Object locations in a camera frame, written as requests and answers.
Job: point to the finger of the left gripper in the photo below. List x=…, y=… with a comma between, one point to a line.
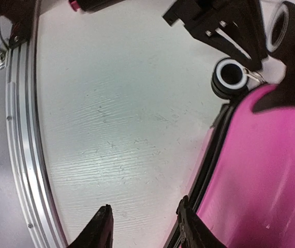
x=233, y=27

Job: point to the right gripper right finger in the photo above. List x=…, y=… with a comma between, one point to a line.
x=193, y=232

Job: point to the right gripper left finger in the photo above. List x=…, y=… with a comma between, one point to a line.
x=98, y=233

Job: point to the pink hard-shell suitcase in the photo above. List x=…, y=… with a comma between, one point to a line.
x=244, y=189

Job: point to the pink and black folded case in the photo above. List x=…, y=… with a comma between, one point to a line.
x=91, y=5

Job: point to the curved aluminium rail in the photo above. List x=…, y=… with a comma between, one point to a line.
x=26, y=154

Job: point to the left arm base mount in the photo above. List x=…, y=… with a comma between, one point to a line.
x=21, y=14

